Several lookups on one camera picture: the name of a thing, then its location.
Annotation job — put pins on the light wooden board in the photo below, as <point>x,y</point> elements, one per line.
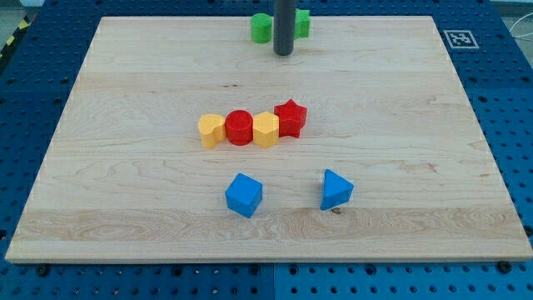
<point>127,180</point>

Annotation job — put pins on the yellow hexagon block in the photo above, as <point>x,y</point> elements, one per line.
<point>266,129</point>

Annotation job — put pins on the red star block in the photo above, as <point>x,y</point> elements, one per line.
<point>292,118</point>

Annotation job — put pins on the green cylinder block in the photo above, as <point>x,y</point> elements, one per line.
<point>261,27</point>

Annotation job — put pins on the red cylinder block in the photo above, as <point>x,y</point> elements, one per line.
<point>239,129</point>

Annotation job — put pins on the blue triangle block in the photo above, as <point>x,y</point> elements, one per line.
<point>336,190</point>

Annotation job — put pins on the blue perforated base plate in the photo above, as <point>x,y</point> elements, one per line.
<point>45,62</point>

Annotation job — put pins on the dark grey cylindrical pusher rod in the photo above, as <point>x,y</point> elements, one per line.
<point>284,27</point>

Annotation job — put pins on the green star block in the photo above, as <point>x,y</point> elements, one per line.
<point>302,23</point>

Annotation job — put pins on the blue cube block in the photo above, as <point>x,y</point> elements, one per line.
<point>244,195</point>

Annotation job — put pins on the white fiducial marker tag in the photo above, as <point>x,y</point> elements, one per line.
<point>460,39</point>

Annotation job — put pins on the yellow heart block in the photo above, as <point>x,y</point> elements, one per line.
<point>212,129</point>

